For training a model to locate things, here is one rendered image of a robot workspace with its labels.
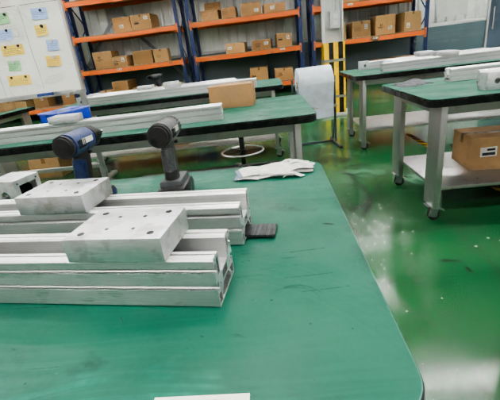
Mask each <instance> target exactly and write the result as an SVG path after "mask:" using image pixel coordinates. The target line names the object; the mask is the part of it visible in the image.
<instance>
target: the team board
mask: <svg viewBox="0 0 500 400"><path fill-rule="evenodd" d="M86 92H87V89H86V87H85V83H84V81H83V75H82V72H81V69H80V66H79V61H78V57H77V55H76V51H75V46H74V43H73V40H72V37H71V31H70V29H69V25H68V22H67V17H66V14H65V10H64V7H63V2H62V0H0V103H3V102H15V101H21V100H28V99H34V98H47V97H54V96H61V95H68V94H79V95H80V98H81V101H82V104H83V106H88V105H89V102H88V100H87V94H86ZM96 155H97V157H98V162H99V163H93V164H92V168H96V167H99V168H100V171H101V174H102V177H103V178H105V177H109V179H110V180H114V179H117V178H115V177H114V176H115V175H116V174H117V173H118V170H112V171H111V172H110V173H108V171H107V167H106V164H105V161H104V158H103V154H102V152H97V153H96ZM72 170H73V166H69V167H54V168H46V169H38V170H30V171H37V173H38V174H41V173H49V172H57V171H72Z"/></svg>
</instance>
